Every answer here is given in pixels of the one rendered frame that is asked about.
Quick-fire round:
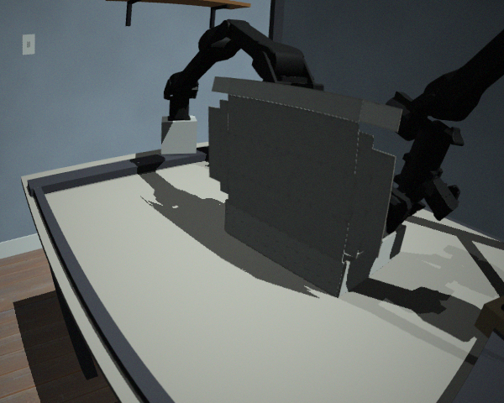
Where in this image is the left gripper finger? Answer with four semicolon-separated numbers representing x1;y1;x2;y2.
401;201;425;224
386;209;416;234

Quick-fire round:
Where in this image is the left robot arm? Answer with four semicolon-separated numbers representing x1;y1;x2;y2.
386;29;504;221

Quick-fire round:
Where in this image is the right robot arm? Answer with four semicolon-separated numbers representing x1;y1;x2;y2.
164;19;324;121

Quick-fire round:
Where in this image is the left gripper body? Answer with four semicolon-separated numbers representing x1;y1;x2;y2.
387;148;442;222

